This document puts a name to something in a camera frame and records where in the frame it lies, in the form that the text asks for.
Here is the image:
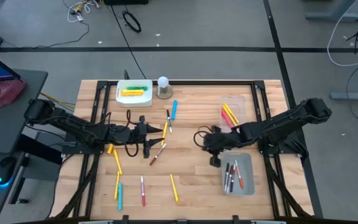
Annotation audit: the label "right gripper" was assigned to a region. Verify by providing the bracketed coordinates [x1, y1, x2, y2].
[202, 126, 241, 169]

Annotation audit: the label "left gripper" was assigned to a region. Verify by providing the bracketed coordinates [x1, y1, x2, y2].
[126, 115, 165, 159]

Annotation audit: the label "yellow pen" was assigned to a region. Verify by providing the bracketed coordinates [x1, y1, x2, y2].
[114, 170, 121, 201]
[224, 103, 240, 124]
[161, 121, 169, 146]
[170, 174, 179, 204]
[222, 105, 238, 127]
[113, 149, 123, 175]

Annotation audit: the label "brown marker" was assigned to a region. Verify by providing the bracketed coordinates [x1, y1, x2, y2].
[149, 142, 167, 166]

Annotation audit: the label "pink pen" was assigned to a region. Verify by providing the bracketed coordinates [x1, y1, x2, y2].
[221, 108, 234, 128]

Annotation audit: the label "blue highlighter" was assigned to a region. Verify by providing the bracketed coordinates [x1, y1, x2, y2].
[170, 99, 178, 121]

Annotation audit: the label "orange marker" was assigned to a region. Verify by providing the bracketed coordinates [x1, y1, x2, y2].
[234, 159, 245, 190]

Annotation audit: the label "pink marker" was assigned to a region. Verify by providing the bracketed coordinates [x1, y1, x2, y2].
[140, 175, 147, 207]

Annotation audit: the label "teal highlighter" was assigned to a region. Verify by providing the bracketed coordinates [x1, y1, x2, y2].
[117, 182, 124, 211]

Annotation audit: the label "clear plastic container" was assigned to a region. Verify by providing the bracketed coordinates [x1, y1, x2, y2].
[219, 94, 250, 134]

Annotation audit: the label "white plastic bin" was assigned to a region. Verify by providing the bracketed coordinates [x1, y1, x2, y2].
[115, 79, 154, 108]

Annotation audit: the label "grey plastic tray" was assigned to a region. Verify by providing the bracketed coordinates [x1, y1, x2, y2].
[221, 151, 256, 197]

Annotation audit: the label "white bulb table lamp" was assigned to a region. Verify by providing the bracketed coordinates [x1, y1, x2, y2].
[156, 76, 174, 100]

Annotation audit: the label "black box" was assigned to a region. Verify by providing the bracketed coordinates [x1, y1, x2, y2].
[103, 0, 149, 6]

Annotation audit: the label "grey desk foot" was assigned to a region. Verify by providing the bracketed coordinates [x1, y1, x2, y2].
[305, 0, 358, 22]
[330, 85, 358, 102]

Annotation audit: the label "black desk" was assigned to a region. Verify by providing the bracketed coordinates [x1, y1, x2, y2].
[0, 68, 48, 224]

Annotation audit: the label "black computer mouse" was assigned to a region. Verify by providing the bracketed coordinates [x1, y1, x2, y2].
[0, 156, 17, 186]

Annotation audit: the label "black aluminium table frame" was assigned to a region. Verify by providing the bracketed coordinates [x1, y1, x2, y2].
[50, 80, 315, 224]

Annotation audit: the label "yellow cables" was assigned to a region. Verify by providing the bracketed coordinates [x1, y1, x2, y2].
[40, 91, 76, 110]

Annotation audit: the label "coiled black cable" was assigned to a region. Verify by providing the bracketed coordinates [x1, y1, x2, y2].
[122, 10, 142, 34]

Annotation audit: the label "thin black floor cable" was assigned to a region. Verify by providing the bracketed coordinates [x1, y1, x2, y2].
[0, 12, 90, 50]

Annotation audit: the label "white and yellow cable bundle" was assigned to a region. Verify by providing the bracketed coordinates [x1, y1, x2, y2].
[62, 0, 101, 23]

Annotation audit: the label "white floor cable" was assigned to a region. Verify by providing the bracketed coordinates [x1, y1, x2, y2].
[327, 0, 358, 67]

